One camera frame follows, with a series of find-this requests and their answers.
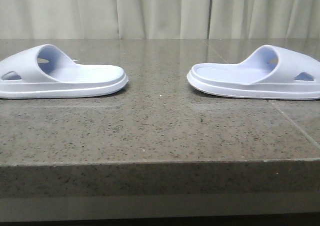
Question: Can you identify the light blue slipper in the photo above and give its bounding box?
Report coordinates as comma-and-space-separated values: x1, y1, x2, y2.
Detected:
0, 44, 129, 99
187, 45, 320, 100

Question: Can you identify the beige pleated curtain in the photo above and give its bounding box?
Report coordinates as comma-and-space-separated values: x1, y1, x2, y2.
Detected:
0, 0, 320, 39

